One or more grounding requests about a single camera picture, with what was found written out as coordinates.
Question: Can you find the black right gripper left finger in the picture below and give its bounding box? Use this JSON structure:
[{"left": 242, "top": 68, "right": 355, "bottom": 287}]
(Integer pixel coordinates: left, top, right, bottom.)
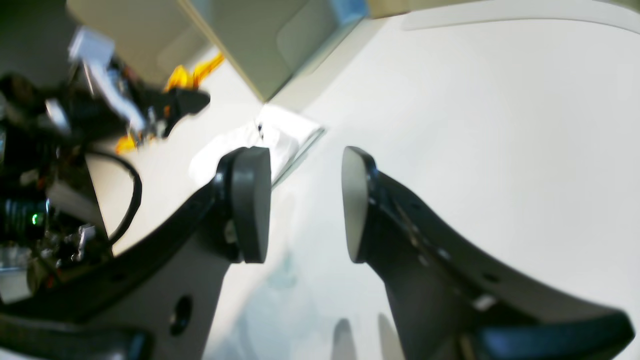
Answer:
[{"left": 0, "top": 146, "right": 272, "bottom": 360}]

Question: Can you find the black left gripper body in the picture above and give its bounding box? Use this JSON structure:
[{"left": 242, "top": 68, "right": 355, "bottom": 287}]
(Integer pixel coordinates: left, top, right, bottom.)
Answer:
[{"left": 65, "top": 85, "right": 211, "bottom": 141}]

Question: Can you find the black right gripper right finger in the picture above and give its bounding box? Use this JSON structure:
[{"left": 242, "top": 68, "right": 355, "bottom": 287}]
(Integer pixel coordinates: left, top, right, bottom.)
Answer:
[{"left": 342, "top": 146, "right": 635, "bottom": 360}]

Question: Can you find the white printed t-shirt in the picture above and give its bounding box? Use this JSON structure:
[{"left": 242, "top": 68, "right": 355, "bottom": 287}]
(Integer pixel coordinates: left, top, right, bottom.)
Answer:
[{"left": 189, "top": 104, "right": 326, "bottom": 186}]

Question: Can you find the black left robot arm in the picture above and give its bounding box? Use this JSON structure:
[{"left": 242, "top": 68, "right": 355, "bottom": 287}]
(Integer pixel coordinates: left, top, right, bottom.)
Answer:
[{"left": 1, "top": 72, "right": 143, "bottom": 296}]

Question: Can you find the grey cardboard box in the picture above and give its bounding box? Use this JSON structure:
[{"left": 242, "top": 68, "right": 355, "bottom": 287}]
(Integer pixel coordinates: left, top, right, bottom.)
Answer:
[{"left": 66, "top": 0, "right": 369, "bottom": 101}]

